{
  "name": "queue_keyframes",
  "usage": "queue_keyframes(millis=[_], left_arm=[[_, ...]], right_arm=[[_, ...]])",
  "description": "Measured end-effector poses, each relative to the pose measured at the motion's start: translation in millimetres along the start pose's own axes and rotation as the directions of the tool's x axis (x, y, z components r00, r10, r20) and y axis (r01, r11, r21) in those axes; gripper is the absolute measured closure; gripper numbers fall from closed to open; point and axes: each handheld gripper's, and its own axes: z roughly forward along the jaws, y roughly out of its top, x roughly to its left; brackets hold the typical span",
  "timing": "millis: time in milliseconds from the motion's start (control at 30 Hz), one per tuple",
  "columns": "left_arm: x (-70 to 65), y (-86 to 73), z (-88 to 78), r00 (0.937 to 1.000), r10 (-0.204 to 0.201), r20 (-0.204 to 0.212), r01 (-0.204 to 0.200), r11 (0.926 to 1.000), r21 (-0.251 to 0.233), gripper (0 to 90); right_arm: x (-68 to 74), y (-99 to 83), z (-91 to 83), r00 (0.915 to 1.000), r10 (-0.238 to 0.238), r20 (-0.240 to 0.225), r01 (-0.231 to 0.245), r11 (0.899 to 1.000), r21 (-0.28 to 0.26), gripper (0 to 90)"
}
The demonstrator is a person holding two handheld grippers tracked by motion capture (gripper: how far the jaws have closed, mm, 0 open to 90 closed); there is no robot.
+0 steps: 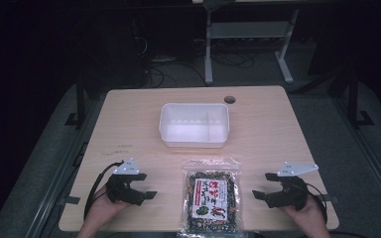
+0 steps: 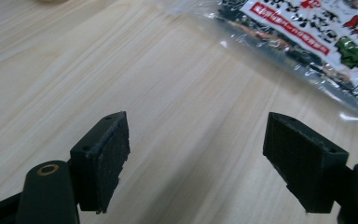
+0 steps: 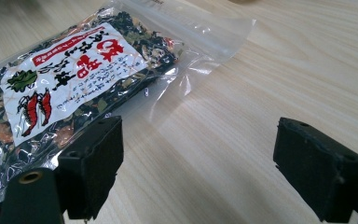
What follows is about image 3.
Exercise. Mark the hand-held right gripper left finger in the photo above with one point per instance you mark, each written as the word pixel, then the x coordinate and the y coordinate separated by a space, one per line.
pixel 90 174

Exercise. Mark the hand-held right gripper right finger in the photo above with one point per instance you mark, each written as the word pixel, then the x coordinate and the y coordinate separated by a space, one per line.
pixel 317 174

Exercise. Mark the clear dried seaweed packet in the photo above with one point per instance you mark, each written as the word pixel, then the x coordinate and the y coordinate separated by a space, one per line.
pixel 71 84

